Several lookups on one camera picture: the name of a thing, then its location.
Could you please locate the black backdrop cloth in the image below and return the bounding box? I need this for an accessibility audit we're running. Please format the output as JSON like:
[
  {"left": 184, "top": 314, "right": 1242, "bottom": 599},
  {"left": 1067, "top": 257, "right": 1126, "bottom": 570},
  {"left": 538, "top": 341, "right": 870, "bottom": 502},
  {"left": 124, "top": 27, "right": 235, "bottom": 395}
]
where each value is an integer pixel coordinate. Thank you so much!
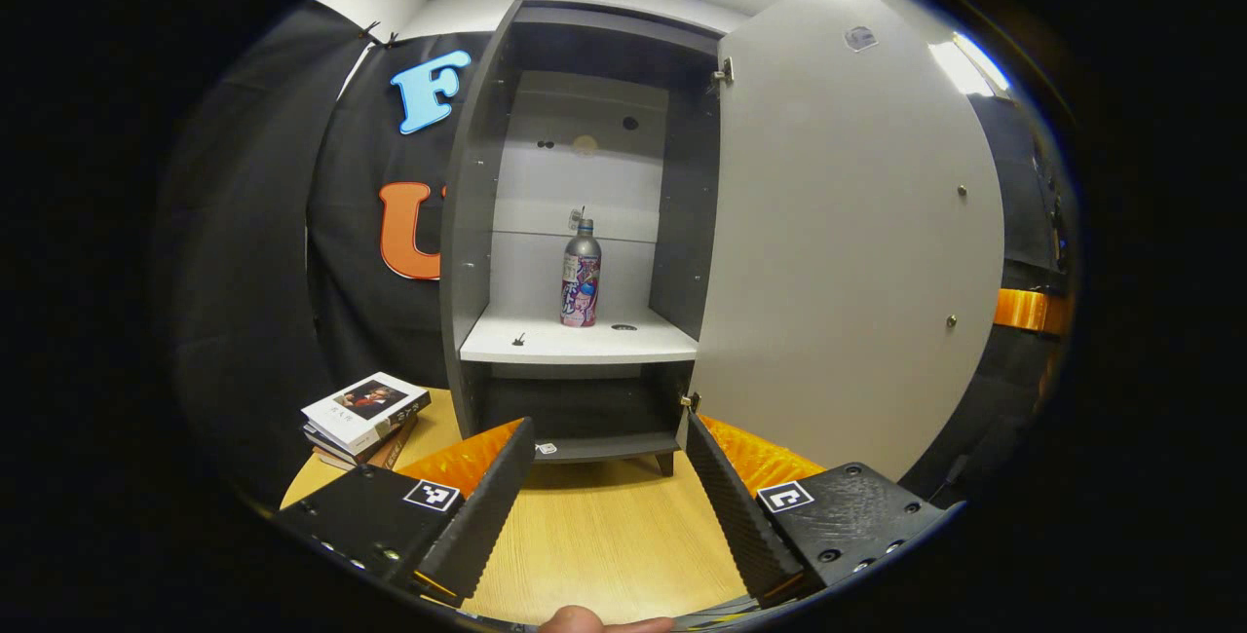
[{"left": 161, "top": 0, "right": 1080, "bottom": 517}]

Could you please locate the thin white book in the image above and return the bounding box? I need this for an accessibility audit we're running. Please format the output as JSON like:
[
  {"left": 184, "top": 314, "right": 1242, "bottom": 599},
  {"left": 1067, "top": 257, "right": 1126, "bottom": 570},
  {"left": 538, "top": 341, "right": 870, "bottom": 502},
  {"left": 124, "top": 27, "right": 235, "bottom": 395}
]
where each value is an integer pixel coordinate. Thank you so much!
[{"left": 302, "top": 424, "right": 415, "bottom": 466}]

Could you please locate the grey cabinet door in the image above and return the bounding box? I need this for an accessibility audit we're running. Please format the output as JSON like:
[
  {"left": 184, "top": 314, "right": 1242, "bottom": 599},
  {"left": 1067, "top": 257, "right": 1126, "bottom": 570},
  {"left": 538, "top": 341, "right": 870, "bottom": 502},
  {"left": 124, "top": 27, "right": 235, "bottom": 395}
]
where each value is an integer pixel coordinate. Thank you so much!
[{"left": 687, "top": 0, "right": 1006, "bottom": 483}]

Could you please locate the brown book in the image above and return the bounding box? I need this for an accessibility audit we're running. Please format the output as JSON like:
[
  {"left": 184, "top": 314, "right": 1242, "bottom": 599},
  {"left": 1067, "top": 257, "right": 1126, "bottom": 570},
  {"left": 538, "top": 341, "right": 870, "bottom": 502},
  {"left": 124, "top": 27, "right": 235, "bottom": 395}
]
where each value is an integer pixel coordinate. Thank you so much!
[{"left": 314, "top": 414, "right": 420, "bottom": 472}]

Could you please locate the silver bottle with colourful label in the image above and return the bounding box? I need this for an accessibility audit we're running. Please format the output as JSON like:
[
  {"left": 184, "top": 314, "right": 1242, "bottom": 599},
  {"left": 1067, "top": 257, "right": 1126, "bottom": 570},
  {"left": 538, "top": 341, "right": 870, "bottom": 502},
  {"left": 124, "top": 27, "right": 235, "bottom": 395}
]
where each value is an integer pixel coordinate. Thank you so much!
[{"left": 560, "top": 218, "right": 603, "bottom": 328}]

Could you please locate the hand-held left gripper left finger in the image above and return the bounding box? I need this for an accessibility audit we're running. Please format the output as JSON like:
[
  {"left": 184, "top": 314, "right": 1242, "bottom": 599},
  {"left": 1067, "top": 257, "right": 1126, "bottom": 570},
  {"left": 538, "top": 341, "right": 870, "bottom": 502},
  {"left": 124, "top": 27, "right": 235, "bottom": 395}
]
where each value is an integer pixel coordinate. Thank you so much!
[{"left": 273, "top": 417, "right": 537, "bottom": 607}]

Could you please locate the white cabinet shelf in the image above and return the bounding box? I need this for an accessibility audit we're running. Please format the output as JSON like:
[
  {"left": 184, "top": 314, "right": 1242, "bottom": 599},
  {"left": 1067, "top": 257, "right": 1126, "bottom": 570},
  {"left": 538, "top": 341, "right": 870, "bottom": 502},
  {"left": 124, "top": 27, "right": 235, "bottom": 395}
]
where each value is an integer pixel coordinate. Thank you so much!
[{"left": 458, "top": 305, "right": 699, "bottom": 366}]

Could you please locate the ceiling light panel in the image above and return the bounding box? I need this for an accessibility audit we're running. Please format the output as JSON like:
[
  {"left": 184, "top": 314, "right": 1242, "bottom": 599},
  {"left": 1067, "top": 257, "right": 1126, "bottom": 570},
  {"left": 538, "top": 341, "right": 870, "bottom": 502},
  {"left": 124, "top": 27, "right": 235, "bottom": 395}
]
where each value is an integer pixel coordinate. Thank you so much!
[{"left": 926, "top": 29, "right": 1011, "bottom": 98}]

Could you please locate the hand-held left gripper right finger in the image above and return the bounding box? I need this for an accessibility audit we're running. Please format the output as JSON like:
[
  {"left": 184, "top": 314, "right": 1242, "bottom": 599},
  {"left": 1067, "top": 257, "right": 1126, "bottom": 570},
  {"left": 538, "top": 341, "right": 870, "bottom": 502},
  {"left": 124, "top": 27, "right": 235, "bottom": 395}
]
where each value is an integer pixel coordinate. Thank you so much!
[{"left": 685, "top": 409, "right": 948, "bottom": 610}]

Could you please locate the white portrait cover book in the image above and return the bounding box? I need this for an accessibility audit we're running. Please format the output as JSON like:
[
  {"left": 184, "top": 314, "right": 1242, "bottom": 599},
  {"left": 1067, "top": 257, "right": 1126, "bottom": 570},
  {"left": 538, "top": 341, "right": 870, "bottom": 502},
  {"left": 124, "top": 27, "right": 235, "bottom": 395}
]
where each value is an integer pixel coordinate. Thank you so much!
[{"left": 301, "top": 372, "right": 432, "bottom": 456}]

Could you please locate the dark grey cabinet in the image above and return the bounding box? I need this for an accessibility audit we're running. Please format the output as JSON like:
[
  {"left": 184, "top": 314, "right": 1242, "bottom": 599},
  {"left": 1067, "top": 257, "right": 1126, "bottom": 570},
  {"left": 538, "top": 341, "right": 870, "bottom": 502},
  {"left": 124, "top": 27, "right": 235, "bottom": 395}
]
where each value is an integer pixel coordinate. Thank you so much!
[{"left": 438, "top": 0, "right": 724, "bottom": 478}]

